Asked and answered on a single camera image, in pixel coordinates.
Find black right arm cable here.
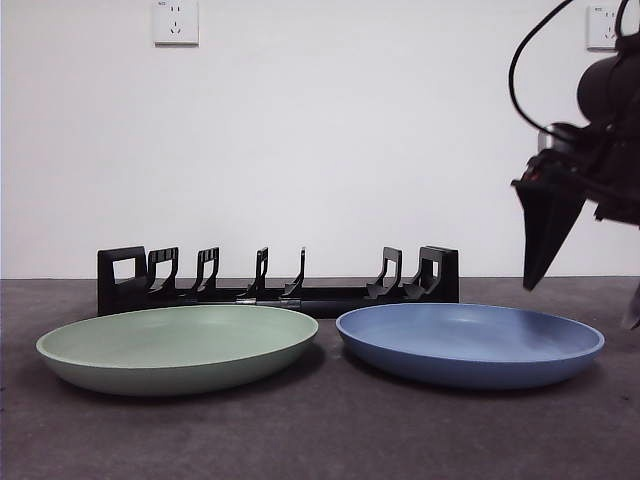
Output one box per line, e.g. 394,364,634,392
508,0,576,134

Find blue round plate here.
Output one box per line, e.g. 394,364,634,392
334,301,606,391

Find white wall socket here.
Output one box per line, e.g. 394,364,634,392
586,5,630,52
153,0,200,49

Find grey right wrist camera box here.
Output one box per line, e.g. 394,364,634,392
535,122,577,152

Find black plastic plate rack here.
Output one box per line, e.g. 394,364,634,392
97,244,460,320

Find pale green round plate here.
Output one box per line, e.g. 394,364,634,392
35,303,321,398

